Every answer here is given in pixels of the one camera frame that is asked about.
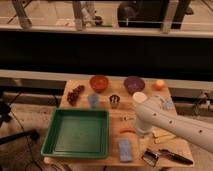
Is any black handled knife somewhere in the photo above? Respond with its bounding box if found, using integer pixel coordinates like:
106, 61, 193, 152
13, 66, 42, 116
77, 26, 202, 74
159, 149, 193, 165

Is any blue plastic cup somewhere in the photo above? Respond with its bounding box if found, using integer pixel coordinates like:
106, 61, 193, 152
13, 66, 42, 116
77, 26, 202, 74
87, 93, 99, 108

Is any orange fruit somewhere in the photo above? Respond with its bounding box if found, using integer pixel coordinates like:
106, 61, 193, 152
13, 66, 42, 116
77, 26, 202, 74
153, 79, 165, 91

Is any metal fork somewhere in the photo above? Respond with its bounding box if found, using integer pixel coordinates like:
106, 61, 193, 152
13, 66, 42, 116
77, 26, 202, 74
120, 116, 135, 121

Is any green plastic tray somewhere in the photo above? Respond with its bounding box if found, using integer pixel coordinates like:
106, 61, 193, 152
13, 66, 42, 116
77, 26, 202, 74
41, 108, 109, 159

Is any wooden table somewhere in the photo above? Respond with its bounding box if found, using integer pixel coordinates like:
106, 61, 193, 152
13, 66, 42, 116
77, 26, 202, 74
44, 80, 194, 168

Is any red bowl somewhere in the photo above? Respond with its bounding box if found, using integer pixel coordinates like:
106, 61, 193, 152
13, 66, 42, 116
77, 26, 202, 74
89, 75, 109, 93

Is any small metal cup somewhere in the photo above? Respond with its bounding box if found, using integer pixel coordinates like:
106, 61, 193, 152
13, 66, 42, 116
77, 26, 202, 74
109, 94, 120, 109

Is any blue sponge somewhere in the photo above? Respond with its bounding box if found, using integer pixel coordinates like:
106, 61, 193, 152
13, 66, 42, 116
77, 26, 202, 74
118, 139, 133, 162

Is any purple bowl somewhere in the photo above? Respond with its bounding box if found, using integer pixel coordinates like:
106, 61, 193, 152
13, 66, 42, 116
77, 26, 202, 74
124, 76, 145, 94

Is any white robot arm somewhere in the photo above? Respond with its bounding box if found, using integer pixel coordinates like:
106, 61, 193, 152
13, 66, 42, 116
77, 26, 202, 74
132, 92, 213, 153

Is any red grape bunch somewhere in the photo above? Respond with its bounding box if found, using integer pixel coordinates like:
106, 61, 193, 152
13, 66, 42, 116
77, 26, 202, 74
67, 85, 85, 106

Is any white cup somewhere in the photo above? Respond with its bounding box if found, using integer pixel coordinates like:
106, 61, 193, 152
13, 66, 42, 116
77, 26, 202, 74
132, 92, 147, 103

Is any black tripod stand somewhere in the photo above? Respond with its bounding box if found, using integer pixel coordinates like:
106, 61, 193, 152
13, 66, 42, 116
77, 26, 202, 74
0, 93, 40, 145

